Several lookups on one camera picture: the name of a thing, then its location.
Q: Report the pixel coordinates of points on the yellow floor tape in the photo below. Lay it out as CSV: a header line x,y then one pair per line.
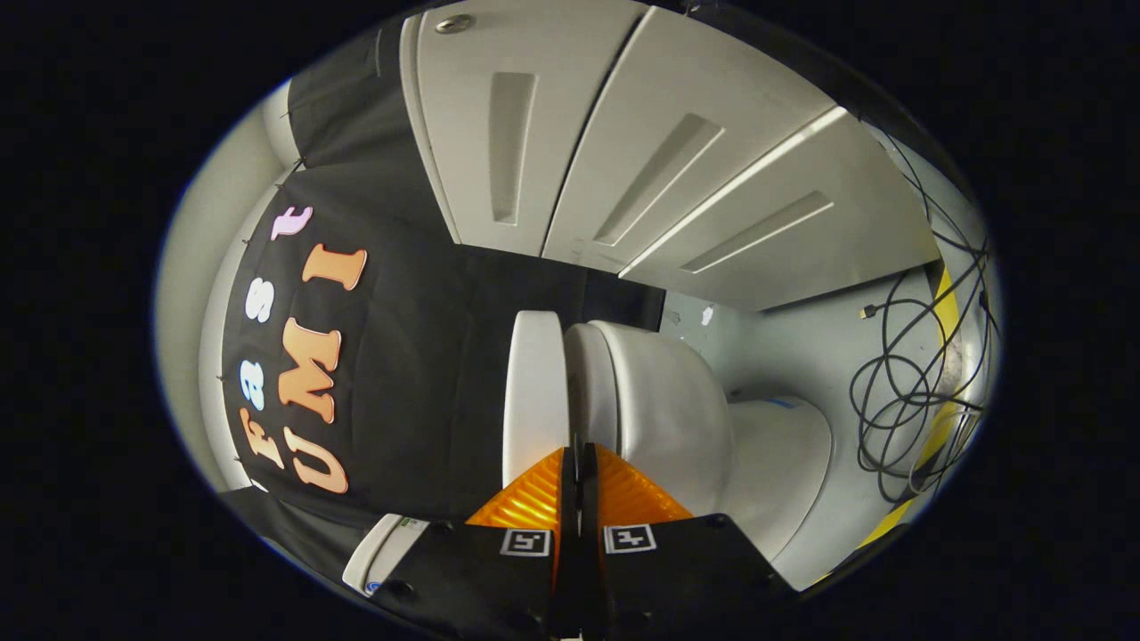
x,y
946,312

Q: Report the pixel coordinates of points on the white toilet bowl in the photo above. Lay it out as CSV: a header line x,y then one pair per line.
x,y
668,409

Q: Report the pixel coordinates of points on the black backdrop cloth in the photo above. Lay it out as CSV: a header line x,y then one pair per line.
x,y
419,356

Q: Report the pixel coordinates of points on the white drawer cabinet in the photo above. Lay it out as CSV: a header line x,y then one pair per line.
x,y
623,133

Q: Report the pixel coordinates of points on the white toilet lid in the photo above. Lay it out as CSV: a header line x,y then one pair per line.
x,y
534,392

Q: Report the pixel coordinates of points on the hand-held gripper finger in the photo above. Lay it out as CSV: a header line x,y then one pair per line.
x,y
570,570
590,570

